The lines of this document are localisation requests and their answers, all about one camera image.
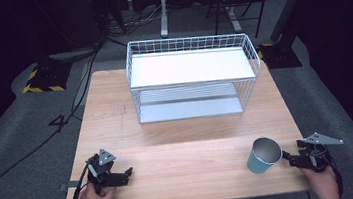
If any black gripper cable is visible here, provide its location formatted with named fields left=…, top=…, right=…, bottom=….
left=328, top=157, right=346, bottom=198
left=68, top=161, right=97, bottom=199

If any bundle of floor cables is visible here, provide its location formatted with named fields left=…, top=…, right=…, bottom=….
left=100, top=0, right=178, bottom=41

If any black yellow striped stand base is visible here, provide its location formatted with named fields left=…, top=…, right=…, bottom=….
left=19, top=58, right=77, bottom=97
left=256, top=38, right=304, bottom=72

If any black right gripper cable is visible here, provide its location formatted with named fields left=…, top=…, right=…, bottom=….
left=328, top=157, right=346, bottom=198

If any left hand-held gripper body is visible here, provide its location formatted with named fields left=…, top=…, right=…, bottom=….
left=84, top=146, right=130, bottom=198

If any thin black floor cable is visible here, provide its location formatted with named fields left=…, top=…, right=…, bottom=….
left=64, top=51, right=105, bottom=122

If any grey tape tab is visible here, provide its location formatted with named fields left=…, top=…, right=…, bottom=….
left=58, top=179, right=81, bottom=193

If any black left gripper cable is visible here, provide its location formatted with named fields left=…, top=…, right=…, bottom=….
left=68, top=161, right=97, bottom=199

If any grey slanted metal pole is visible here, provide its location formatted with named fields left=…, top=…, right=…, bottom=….
left=265, top=0, right=324, bottom=45

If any long black floor cable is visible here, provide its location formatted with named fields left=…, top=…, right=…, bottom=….
left=0, top=46, right=117, bottom=199

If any white wire shelf rack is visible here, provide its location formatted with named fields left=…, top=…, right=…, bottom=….
left=122, top=26, right=267, bottom=128

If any black metal chair frame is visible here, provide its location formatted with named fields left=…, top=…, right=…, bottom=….
left=202, top=0, right=273, bottom=45

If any white desk frame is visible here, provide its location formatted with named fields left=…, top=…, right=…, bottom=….
left=156, top=0, right=244, bottom=43

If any person's right hand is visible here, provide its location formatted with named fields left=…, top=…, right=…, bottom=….
left=300, top=161, right=342, bottom=199

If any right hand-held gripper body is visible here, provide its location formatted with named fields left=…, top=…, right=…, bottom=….
left=292, top=128, right=348, bottom=176

